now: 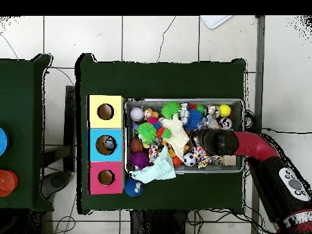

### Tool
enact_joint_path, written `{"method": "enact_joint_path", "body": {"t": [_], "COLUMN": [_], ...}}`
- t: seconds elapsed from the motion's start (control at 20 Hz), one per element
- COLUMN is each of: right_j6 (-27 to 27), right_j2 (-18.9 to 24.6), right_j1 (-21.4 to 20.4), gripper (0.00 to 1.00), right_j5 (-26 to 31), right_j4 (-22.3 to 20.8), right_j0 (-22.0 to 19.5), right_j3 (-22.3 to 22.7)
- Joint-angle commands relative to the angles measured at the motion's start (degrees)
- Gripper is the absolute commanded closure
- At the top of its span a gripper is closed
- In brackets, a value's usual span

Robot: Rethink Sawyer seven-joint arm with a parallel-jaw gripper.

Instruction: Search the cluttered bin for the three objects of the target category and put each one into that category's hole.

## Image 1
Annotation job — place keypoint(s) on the red plastic cup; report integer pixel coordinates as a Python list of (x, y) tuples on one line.
[(16, 180)]

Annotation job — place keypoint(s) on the wooden box with three holes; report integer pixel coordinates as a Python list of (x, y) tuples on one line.
[(114, 151)]

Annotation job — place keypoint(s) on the purple spiky ball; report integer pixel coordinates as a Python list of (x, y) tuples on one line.
[(139, 159)]

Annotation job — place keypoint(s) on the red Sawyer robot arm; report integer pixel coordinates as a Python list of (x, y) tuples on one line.
[(253, 145)]

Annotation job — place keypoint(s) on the cream cloth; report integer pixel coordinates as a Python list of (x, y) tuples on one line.
[(176, 134)]

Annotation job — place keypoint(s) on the yellow ball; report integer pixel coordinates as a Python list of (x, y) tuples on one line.
[(224, 110)]

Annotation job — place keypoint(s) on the large green spiky ball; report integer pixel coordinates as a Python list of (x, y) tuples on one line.
[(146, 132)]

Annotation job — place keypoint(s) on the silver toy robot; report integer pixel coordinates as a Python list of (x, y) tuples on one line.
[(184, 113)]

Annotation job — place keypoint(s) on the white baseball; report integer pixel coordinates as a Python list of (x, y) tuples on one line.
[(136, 114)]

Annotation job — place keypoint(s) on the small soccer ball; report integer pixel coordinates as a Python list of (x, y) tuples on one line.
[(190, 159)]

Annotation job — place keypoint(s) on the orange plastic cup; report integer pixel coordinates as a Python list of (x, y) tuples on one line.
[(6, 181)]

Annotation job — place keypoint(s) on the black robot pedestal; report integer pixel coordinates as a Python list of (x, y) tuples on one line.
[(160, 224)]

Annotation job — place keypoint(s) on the blue round disc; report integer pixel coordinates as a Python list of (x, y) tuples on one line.
[(3, 141)]

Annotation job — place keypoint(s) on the white tray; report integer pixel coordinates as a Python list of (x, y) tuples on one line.
[(214, 20)]

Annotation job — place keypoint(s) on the mint green cloth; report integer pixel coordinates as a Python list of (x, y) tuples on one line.
[(160, 169)]

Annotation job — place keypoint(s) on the blue spiky ball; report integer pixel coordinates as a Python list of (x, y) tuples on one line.
[(132, 189)]

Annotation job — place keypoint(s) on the dark green tablecloth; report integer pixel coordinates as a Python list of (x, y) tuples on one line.
[(158, 80), (22, 97)]

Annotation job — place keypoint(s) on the silver mesh bin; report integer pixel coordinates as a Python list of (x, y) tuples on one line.
[(156, 103)]

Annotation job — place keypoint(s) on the wooden cube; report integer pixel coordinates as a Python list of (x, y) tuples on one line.
[(229, 160)]

